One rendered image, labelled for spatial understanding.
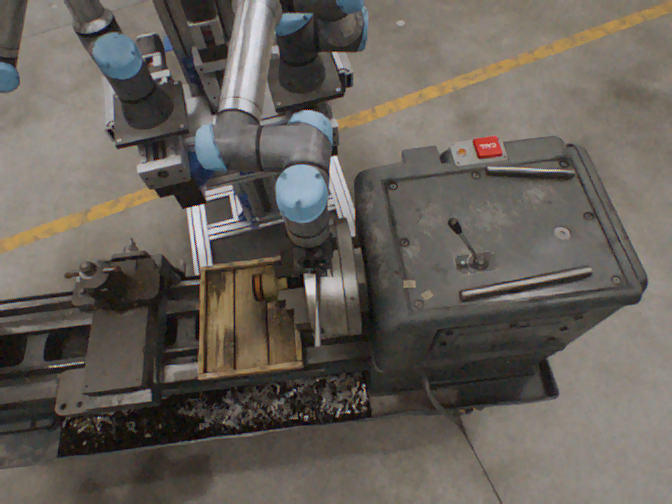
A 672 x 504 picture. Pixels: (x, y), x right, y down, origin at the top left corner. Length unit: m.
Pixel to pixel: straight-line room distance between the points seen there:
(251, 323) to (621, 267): 0.97
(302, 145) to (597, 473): 1.99
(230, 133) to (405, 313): 0.52
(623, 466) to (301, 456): 1.36
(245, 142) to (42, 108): 3.14
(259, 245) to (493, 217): 1.42
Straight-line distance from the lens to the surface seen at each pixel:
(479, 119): 3.10
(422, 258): 1.04
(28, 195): 3.35
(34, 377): 1.69
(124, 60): 1.42
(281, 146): 0.73
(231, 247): 2.33
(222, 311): 1.44
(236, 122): 0.77
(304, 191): 0.65
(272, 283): 1.18
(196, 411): 1.70
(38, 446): 1.99
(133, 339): 1.41
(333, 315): 1.08
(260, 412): 1.64
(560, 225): 1.17
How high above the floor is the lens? 2.18
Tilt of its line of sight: 62 degrees down
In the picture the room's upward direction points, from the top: 7 degrees counter-clockwise
